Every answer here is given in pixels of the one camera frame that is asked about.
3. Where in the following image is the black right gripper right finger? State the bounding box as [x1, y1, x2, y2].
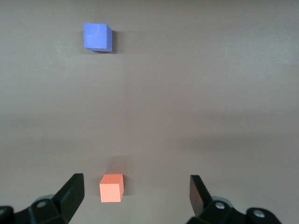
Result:
[186, 175, 281, 224]

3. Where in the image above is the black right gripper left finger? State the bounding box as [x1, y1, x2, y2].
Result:
[0, 173, 85, 224]

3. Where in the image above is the orange foam block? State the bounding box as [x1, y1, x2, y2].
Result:
[99, 173, 125, 203]

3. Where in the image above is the purple foam block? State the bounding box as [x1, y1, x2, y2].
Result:
[83, 22, 113, 54]

